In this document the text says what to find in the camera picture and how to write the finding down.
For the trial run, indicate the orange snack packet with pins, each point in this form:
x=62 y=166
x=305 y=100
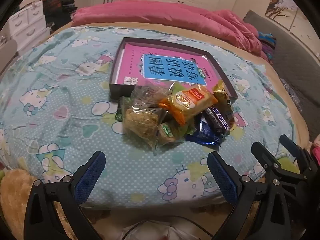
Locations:
x=190 y=100

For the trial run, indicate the beige plush rug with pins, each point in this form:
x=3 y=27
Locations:
x=15 y=192

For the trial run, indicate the blue biscuit packet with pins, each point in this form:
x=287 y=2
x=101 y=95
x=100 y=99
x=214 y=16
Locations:
x=202 y=135

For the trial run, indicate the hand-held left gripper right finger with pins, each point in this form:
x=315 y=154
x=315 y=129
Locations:
x=222 y=177

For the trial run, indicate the yellow cone snack packet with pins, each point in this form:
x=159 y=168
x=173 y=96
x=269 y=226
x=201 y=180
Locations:
x=221 y=97

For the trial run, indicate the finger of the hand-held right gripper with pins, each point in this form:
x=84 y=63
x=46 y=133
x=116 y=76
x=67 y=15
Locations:
x=290 y=146
x=262 y=153

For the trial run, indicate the grey padded headboard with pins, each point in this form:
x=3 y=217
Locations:
x=295 y=55

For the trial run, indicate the pink book with blue label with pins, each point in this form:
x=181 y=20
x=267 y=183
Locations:
x=140 y=62

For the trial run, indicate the dark chocolate bar packet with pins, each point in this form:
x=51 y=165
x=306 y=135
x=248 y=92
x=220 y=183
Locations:
x=217 y=118

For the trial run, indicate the pink quilt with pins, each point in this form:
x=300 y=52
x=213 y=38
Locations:
x=175 y=15

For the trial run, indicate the pink plush toy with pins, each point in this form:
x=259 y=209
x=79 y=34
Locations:
x=315 y=150

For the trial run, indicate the dark clothes pile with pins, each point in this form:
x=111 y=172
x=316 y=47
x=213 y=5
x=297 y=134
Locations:
x=55 y=10

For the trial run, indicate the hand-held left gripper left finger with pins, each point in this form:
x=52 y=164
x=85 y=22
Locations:
x=90 y=177

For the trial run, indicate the colourful striped cloth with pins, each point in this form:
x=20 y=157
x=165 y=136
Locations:
x=268 y=45

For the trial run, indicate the grey cardboard box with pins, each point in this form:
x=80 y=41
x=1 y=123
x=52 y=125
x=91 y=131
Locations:
x=117 y=91

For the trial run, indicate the dark green pea packet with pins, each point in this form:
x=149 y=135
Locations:
x=120 y=110

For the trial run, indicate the cat print blanket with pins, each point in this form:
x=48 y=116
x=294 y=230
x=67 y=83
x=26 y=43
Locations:
x=62 y=105

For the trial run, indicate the green-edged yellow pastry packet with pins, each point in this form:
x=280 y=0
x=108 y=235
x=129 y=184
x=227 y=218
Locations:
x=170 y=132

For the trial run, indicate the clear round pastry packet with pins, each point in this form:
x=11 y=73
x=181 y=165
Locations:
x=147 y=93

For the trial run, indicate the white drawer cabinet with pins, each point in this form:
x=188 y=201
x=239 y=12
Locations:
x=27 y=25

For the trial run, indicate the dark patterned cloth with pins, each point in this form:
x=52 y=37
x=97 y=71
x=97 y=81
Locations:
x=291 y=92

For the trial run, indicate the clear rice cracker packet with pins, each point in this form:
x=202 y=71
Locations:
x=140 y=122

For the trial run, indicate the tree wall painting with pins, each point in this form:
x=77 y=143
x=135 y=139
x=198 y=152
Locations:
x=280 y=5

